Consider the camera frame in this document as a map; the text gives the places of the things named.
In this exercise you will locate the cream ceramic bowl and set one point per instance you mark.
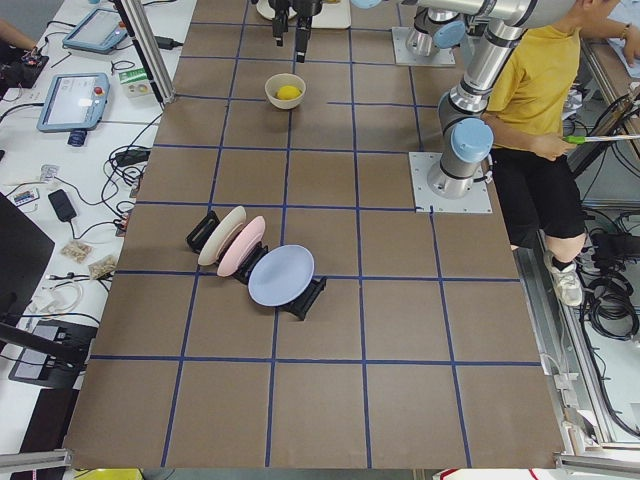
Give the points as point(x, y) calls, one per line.
point(276, 81)

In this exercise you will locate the yellow lemon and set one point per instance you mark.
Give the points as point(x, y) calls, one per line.
point(288, 93)

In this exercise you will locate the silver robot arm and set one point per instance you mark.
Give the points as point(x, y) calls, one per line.
point(468, 139)
point(433, 29)

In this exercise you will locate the cream round plate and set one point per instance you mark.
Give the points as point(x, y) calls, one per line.
point(265, 10)

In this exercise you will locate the white rectangular tray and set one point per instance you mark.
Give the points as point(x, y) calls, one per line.
point(333, 15)

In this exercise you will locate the black power adapter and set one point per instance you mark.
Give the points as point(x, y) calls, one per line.
point(167, 43)

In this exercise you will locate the green white carton box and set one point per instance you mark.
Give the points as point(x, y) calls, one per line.
point(134, 83)

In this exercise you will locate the far blue teach pendant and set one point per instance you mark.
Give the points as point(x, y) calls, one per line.
point(101, 32)

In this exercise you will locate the blue teach pendant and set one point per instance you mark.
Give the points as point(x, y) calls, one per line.
point(101, 32)
point(74, 101)

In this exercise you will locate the pink plate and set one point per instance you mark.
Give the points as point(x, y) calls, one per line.
point(241, 247)

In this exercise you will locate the cream plate in rack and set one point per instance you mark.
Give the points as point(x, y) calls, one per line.
point(222, 236)

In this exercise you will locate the near blue teach pendant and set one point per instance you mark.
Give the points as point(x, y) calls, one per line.
point(74, 101)

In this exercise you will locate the black dish rack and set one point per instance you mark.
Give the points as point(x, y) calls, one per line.
point(298, 307)

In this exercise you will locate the lavender plate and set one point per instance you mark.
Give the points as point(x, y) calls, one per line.
point(281, 275)

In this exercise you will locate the person in yellow shirt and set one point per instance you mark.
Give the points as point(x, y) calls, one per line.
point(534, 183)

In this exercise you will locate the black phone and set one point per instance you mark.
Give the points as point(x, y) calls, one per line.
point(62, 205)

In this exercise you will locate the black monitor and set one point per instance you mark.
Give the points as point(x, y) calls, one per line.
point(25, 253)

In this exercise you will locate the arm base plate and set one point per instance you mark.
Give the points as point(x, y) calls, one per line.
point(414, 48)
point(434, 192)

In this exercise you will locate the aluminium frame post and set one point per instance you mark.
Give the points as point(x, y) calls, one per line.
point(138, 27)

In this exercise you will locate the green handled tool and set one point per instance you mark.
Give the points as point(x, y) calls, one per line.
point(580, 140)

